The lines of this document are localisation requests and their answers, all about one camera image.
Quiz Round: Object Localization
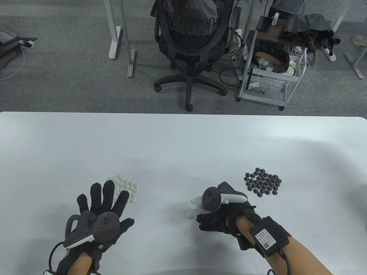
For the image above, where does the person's right hand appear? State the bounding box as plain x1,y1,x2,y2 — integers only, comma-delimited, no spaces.
196,202,263,237

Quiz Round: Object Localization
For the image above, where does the person's left hand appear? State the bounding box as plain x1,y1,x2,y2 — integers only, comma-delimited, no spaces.
56,180,135,274

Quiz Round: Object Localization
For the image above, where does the pile of mixed go stones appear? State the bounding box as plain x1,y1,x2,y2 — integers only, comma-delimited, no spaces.
187,196,203,220

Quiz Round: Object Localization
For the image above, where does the group of white go stones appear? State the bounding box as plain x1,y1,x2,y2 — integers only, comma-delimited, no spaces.
106,174,140,203

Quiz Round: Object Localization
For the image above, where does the group of black go stones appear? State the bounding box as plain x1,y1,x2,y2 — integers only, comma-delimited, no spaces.
244,168,282,197

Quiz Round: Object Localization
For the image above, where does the person's left forearm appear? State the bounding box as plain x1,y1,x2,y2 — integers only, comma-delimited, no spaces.
67,254,93,275

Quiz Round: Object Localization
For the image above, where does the person's right forearm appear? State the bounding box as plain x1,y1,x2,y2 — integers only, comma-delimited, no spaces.
236,216,333,275

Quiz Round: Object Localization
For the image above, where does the dark grey left hand controller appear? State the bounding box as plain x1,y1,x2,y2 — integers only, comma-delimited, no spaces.
64,211,121,249

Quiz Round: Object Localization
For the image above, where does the grey white right hand controller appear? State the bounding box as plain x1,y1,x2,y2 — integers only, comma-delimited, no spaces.
202,182,247,212

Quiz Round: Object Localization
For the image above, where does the black right wrist sensor box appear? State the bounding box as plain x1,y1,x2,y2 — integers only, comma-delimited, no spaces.
249,216,290,257

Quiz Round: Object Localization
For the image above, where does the white wheeled utility cart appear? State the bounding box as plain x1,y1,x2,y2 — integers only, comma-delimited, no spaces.
236,14,309,111

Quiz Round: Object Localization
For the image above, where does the black and tan bag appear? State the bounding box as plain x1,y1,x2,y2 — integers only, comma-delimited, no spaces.
254,43,290,73

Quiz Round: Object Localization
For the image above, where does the white power adapter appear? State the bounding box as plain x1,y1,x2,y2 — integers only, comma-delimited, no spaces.
288,54,301,77

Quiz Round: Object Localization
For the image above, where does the black mesh office chair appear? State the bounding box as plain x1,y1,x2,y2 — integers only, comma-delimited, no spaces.
151,0,243,112

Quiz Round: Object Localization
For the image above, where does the floor socket box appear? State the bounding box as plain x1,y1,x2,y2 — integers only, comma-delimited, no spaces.
19,37,39,48

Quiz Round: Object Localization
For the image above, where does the black phone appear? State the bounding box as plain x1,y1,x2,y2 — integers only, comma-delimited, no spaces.
256,17,273,31

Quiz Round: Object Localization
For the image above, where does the grey desk leg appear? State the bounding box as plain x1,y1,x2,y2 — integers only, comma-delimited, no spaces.
344,47,367,80

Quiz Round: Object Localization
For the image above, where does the black crumpled cloth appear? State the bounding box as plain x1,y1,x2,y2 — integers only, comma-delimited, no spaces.
280,13,341,58

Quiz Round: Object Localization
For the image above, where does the white slanted desk leg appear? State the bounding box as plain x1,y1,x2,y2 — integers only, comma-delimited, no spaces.
321,0,349,62

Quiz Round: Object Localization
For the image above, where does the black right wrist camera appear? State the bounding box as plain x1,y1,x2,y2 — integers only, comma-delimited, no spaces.
237,235,255,251

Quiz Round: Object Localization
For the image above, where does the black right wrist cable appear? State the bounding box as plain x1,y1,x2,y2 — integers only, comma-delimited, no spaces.
268,248,290,275

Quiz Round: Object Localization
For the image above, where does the aluminium profile post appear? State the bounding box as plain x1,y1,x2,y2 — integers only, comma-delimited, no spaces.
119,0,136,78

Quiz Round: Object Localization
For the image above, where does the white floor cable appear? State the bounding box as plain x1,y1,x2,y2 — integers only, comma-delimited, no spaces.
0,47,26,80

